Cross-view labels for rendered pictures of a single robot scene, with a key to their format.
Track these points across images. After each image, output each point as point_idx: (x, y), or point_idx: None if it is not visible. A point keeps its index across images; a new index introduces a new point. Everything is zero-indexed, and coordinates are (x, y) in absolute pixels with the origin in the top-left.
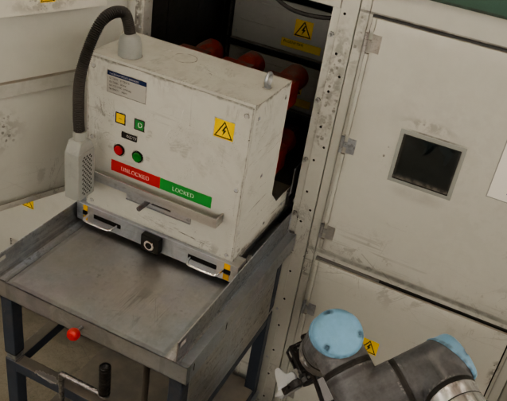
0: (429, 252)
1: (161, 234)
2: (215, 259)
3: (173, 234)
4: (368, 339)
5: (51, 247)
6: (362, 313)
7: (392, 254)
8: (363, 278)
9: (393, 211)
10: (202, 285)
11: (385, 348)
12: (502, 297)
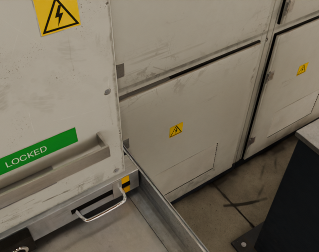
0: (204, 22)
1: (20, 226)
2: (108, 185)
3: (36, 211)
4: (174, 125)
5: None
6: (166, 111)
7: (177, 46)
8: (158, 85)
9: (170, 6)
10: (113, 220)
11: (187, 121)
12: (255, 18)
